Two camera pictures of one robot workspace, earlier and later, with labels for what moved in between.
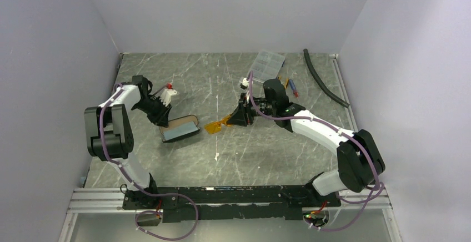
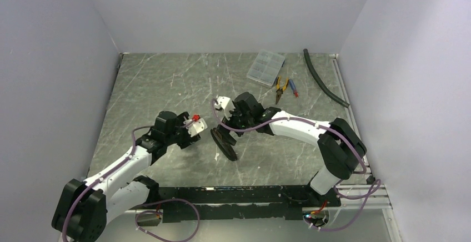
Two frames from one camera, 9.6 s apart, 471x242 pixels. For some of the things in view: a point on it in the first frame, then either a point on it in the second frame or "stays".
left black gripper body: (155, 110) -> (181, 136)
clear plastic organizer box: (266, 65) stays
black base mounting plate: (229, 203) stays
